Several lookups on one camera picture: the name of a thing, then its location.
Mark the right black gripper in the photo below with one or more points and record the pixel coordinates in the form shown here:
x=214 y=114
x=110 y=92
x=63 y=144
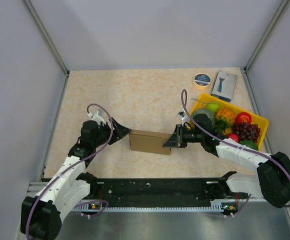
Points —
x=177 y=140

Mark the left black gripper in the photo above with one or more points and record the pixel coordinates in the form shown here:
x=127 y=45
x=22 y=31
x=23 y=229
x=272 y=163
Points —
x=119 y=132

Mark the brown cardboard box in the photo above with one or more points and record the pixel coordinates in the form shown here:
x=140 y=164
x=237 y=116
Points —
x=149 y=142

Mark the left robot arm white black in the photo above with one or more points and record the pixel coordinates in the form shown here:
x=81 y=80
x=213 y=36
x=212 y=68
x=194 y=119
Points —
x=42 y=215

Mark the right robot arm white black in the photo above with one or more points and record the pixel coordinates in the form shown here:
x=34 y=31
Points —
x=271 y=172

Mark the blue razor retail box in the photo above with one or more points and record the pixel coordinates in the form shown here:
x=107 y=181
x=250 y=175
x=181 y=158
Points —
x=224 y=86

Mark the green round melon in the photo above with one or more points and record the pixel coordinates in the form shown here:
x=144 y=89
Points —
x=205 y=111

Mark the yellow plastic bin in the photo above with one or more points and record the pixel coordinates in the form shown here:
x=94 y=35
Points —
x=261 y=122

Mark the green apple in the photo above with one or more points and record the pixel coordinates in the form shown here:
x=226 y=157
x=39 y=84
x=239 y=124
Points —
x=213 y=107

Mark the toy pineapple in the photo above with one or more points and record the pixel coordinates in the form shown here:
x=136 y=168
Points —
x=224 y=118

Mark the red apple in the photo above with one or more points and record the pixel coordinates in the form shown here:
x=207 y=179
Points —
x=234 y=137

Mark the yellow masking tape roll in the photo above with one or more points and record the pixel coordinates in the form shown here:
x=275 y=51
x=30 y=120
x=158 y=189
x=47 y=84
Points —
x=201 y=81

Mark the red tomato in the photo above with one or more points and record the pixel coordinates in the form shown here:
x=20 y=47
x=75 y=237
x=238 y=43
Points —
x=243 y=117

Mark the purple grapes bunch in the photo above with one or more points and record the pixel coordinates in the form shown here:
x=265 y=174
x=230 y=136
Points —
x=246 y=131

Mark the green avocado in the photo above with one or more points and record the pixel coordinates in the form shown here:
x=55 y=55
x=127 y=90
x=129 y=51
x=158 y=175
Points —
x=249 y=144

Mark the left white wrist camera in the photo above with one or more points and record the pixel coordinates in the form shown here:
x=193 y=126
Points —
x=97 y=116

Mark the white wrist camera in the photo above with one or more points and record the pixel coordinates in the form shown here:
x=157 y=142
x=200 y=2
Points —
x=184 y=117
x=97 y=116

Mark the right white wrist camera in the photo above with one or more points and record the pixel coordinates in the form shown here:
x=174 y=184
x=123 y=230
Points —
x=184 y=117

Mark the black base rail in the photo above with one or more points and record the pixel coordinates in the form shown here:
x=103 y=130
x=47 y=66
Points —
x=160 y=192

